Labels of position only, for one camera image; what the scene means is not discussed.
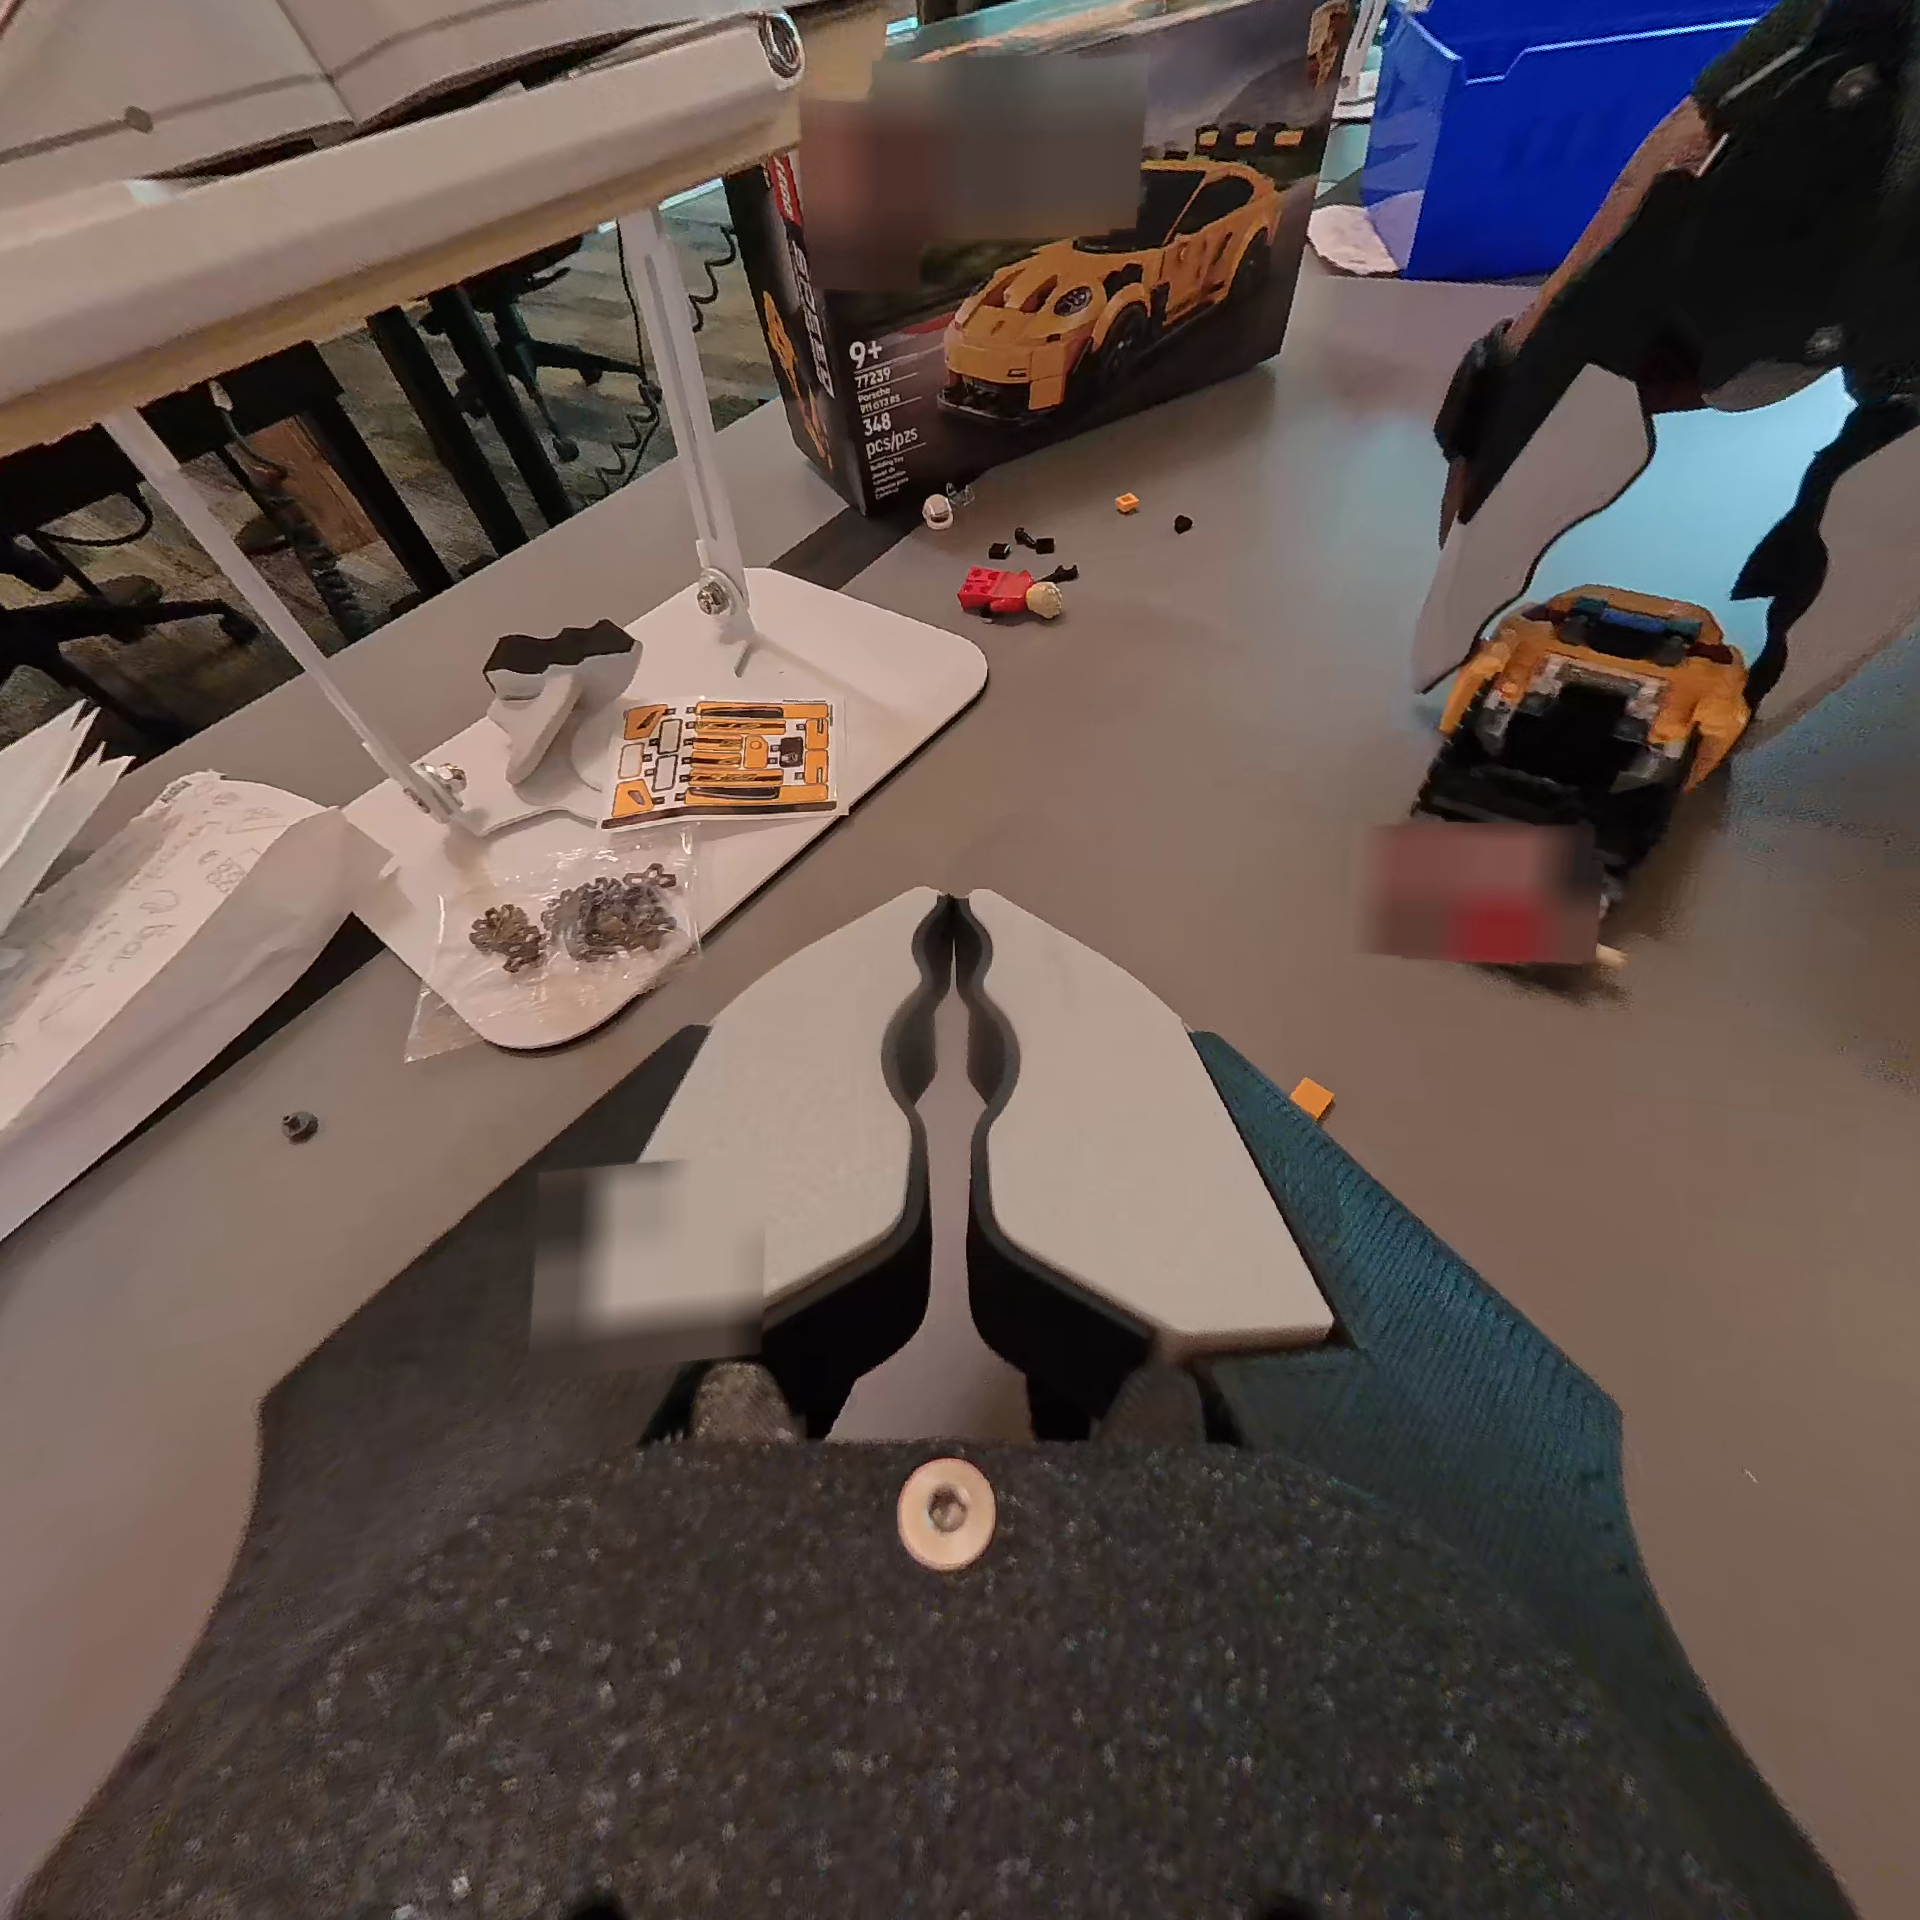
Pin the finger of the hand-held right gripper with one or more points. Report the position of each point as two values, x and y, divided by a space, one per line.
1882 600
1531 481

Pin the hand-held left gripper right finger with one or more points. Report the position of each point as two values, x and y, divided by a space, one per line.
1141 1142

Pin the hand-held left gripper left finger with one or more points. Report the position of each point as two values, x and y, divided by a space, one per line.
811 1050

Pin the partly built black model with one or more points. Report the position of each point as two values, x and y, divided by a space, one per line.
1636 661

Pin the lego instruction booklet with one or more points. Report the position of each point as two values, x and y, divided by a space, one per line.
196 75

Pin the black lego set box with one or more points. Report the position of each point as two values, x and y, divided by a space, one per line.
1200 301

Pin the red lego minifigure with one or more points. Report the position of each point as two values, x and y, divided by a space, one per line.
991 591

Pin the clear bag of black parts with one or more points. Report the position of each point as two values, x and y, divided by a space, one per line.
600 915

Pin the blue plastic bin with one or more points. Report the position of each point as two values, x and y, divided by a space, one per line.
1501 181

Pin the orange sticker sheet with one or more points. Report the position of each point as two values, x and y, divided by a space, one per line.
722 758

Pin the white book stand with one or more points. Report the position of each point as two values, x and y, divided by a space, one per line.
856 661

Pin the white paper bag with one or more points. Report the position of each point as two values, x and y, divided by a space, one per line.
45 809
181 960

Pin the black office chair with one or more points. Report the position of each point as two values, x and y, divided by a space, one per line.
540 352
90 600

